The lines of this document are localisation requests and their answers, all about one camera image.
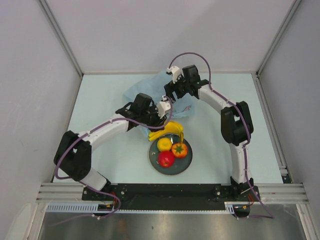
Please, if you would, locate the red fake apple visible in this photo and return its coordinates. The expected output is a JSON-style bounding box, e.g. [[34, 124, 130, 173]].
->
[[157, 151, 175, 168]]

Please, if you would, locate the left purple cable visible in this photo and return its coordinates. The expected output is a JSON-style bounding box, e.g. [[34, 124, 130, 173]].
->
[[54, 94, 174, 222]]

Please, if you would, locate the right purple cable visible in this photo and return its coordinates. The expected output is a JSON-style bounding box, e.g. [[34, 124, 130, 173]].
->
[[168, 51, 275, 220]]

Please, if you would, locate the orange fake persimmon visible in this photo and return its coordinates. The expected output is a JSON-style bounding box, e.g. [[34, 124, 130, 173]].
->
[[171, 143, 188, 159]]

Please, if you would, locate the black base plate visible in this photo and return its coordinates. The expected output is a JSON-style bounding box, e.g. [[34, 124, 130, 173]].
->
[[82, 183, 261, 211]]

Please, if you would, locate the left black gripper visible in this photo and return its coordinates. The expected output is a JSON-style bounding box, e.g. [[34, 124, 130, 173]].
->
[[139, 105, 167, 133]]

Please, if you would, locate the purple cable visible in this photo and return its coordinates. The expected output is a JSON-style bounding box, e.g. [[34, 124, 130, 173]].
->
[[168, 51, 275, 220], [54, 94, 174, 222]]

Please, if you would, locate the yellow fake banana bunch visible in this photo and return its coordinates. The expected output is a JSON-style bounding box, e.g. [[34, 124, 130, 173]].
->
[[148, 121, 184, 143]]

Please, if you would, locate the dark blue ceramic plate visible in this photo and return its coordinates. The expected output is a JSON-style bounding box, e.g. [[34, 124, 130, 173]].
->
[[148, 133, 193, 176]]

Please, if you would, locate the white slotted cable duct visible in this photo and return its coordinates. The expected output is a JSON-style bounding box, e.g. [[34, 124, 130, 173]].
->
[[46, 201, 118, 212]]

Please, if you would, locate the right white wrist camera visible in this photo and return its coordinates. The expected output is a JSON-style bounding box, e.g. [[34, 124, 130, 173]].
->
[[166, 66, 184, 84]]

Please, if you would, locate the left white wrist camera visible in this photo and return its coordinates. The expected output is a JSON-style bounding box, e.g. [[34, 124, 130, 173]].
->
[[156, 95, 173, 119]]

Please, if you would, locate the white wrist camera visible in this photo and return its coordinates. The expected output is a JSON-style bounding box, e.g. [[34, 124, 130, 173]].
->
[[156, 95, 173, 119], [166, 66, 184, 84]]

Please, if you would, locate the aluminium frame rail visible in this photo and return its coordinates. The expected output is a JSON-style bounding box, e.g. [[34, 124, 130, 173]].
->
[[257, 183, 309, 204]]

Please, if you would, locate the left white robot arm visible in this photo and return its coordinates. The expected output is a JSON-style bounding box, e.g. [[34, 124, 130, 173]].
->
[[54, 93, 173, 200]]

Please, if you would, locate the yellow fake lemon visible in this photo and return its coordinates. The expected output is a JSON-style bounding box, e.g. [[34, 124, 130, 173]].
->
[[157, 137, 173, 152]]

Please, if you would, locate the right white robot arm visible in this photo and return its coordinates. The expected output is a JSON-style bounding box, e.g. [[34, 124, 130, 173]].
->
[[164, 65, 254, 201]]

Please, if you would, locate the light blue plastic bag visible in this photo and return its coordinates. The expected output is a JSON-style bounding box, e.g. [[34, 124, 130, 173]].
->
[[122, 69, 196, 138]]

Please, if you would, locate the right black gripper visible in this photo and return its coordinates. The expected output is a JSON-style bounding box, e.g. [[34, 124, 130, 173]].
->
[[164, 73, 191, 104]]

